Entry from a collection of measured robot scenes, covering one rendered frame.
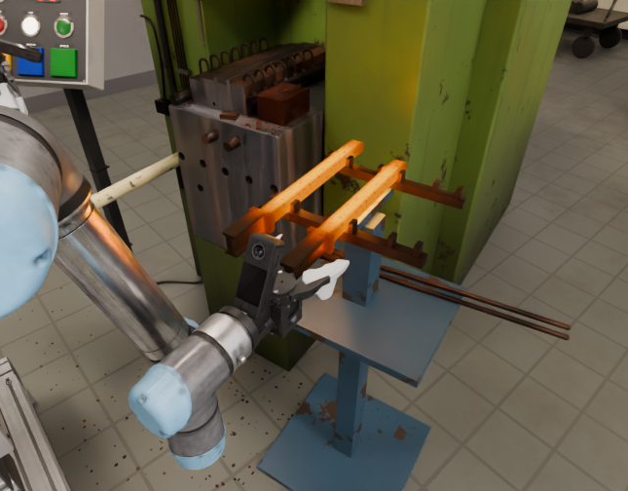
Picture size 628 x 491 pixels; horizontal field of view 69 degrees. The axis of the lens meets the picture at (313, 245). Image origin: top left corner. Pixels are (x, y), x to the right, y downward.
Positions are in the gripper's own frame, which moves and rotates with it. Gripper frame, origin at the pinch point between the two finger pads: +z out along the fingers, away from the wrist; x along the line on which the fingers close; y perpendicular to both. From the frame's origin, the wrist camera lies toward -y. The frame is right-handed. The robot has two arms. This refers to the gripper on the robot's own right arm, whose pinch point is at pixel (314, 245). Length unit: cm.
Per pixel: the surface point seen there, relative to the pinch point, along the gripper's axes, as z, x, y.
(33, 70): 18, -105, -6
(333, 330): 6.7, 0.6, 26.3
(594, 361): 99, 61, 93
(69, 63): 24, -96, -8
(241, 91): 39, -47, -5
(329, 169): 22.2, -10.5, -0.8
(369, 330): 10.7, 6.9, 26.3
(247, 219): -2.2, -11.8, -1.9
